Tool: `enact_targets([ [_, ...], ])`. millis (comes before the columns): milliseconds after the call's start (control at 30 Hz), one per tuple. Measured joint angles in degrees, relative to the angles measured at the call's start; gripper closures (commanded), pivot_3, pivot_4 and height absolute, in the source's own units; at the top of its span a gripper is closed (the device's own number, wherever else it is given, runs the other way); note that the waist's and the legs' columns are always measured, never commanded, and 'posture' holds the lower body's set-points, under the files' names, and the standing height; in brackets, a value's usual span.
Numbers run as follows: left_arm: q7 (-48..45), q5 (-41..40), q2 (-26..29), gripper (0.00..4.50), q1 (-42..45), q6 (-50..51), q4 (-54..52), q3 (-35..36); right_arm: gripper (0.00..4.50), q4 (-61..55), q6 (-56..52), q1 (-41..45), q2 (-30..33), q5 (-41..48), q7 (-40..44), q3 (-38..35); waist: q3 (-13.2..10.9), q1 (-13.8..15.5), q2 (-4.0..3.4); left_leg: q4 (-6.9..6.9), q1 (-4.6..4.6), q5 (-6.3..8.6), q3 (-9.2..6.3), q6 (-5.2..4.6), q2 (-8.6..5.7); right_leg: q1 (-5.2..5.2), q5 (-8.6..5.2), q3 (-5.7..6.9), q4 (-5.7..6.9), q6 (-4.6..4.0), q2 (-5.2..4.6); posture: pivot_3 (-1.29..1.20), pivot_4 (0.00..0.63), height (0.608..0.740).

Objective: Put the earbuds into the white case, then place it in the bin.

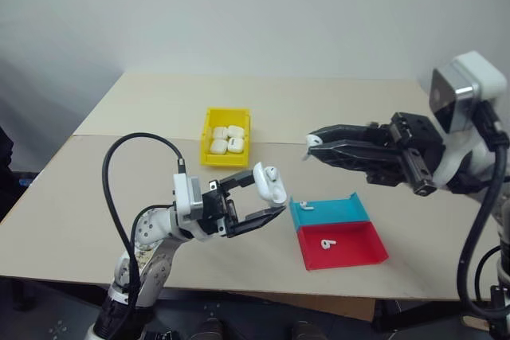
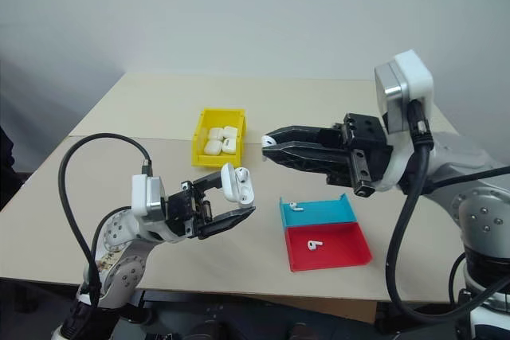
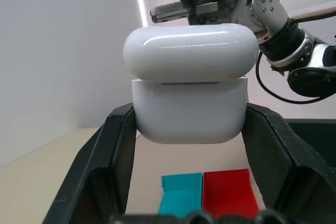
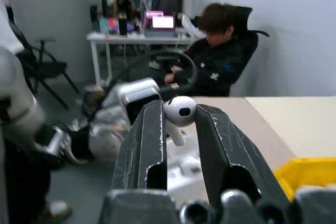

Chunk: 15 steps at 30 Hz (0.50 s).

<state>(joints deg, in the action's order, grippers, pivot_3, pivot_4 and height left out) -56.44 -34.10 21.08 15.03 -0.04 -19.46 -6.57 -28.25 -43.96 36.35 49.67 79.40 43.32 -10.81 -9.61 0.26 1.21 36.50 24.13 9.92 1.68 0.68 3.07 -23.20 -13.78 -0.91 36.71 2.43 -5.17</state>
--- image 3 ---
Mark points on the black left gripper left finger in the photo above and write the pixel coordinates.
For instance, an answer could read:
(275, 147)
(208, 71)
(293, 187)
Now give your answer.
(102, 171)

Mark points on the red brick-pattern tray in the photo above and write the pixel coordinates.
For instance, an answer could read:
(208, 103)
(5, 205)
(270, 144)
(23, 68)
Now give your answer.
(225, 192)

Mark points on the teal brick-pattern tray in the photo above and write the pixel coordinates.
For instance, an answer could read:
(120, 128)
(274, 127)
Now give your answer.
(178, 195)

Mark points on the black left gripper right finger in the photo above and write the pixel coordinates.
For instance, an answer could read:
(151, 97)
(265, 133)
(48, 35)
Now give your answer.
(286, 171)

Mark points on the white charging case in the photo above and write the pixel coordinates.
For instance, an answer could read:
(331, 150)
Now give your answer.
(189, 51)

